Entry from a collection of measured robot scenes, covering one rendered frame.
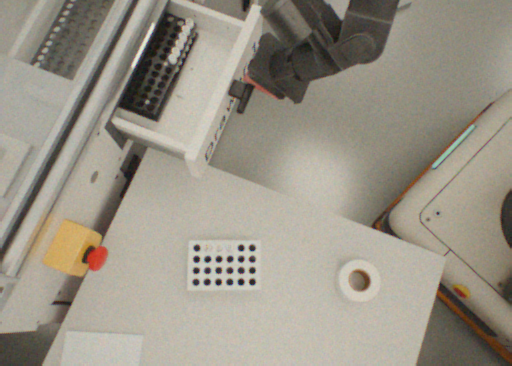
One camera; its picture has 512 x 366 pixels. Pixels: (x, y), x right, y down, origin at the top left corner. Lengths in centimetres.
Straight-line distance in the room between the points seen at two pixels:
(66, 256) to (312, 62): 45
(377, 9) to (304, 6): 9
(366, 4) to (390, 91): 128
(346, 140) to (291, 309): 99
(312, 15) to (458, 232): 97
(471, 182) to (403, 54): 62
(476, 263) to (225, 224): 81
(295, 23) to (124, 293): 54
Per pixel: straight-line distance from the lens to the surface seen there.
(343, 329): 92
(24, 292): 82
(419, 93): 193
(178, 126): 90
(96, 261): 81
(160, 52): 89
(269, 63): 76
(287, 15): 67
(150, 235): 93
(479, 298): 153
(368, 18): 64
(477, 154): 159
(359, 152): 179
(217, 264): 87
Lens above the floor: 167
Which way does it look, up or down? 75 degrees down
